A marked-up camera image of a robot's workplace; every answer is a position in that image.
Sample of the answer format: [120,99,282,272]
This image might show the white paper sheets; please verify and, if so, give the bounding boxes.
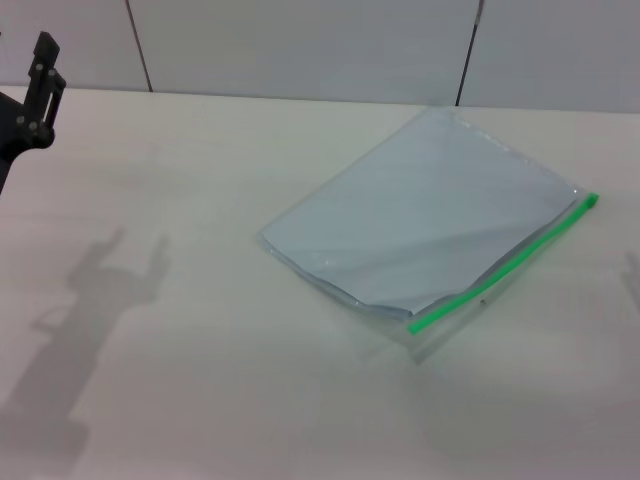
[261,112,577,320]

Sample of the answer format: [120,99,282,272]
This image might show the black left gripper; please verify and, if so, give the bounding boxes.
[0,30,68,197]

